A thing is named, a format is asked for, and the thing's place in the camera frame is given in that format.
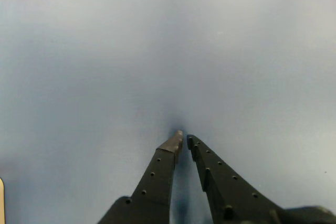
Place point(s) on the beige rectangular box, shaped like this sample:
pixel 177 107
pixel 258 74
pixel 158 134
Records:
pixel 1 203

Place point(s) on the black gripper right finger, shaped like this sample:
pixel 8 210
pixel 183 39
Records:
pixel 228 190

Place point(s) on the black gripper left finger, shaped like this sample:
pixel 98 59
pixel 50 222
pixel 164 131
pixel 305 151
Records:
pixel 155 182

